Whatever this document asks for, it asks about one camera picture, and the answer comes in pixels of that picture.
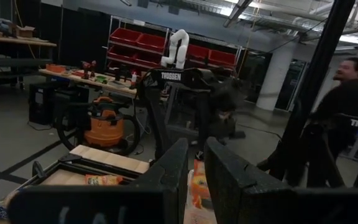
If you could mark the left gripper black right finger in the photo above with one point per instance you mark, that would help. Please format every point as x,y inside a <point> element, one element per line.
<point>259,205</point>

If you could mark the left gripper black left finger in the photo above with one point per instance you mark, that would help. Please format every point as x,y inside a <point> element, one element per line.
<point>104,205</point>

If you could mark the orange Maruchan ramen packet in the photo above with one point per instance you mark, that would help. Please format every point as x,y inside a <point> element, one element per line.
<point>104,180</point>
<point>200,183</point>

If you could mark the clear plastic bin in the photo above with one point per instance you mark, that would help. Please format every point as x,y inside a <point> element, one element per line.
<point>197,216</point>

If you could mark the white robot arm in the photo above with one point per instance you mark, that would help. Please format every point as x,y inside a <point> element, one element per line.
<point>179,46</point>

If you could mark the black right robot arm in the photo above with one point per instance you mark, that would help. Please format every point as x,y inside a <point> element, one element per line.
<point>194,79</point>

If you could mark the black table clamp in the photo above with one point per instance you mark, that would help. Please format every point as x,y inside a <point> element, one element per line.
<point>37,168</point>

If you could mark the black computer tower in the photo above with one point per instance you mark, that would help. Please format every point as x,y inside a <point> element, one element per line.
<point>40,102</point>

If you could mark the white concrete pillar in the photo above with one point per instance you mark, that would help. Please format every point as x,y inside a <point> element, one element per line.
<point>275,77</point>

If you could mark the white squeeze bottle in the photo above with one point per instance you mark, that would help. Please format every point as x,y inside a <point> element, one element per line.
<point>133,79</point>

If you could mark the person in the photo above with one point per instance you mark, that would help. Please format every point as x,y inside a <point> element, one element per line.
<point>350,96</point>

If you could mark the orange tray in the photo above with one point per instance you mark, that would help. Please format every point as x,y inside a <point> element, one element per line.
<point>55,68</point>

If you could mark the red plastic storage bin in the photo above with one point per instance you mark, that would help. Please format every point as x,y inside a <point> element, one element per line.
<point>148,59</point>
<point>222,57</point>
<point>152,42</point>
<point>124,35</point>
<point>197,51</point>
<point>121,53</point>

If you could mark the rolling wood-top workbench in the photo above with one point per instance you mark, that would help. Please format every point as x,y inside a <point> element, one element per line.
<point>11,62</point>

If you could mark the metal shelf rack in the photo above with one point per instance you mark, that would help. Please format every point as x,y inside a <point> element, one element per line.
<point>169,29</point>

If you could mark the cardboard box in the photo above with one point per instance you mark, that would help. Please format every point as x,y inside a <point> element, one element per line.
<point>25,31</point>

